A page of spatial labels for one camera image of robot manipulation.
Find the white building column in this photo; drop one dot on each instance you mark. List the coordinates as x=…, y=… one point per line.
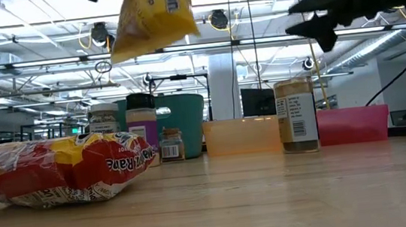
x=223, y=88

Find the small brown lid spice jar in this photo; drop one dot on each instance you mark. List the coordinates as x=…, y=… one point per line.
x=171, y=147

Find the yellow orange ramen noodle packet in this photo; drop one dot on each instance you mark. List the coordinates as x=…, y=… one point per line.
x=151, y=20

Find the orange plastic bin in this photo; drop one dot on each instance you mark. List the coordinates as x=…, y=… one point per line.
x=243, y=135

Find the purple label spice bottle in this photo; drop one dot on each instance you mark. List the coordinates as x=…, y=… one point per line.
x=143, y=135

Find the black metal frame stand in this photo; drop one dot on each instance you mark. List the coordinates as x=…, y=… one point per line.
x=178, y=77

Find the red yellow ramen noodle packet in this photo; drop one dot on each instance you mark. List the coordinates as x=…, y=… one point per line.
x=61, y=170

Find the pink plastic bin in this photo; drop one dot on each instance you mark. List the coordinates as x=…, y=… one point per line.
x=351, y=126

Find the teal plastic bin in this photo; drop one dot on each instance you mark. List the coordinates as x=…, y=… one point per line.
x=189, y=130

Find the bagel sesame seasoning jar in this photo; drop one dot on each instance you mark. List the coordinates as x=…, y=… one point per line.
x=103, y=118

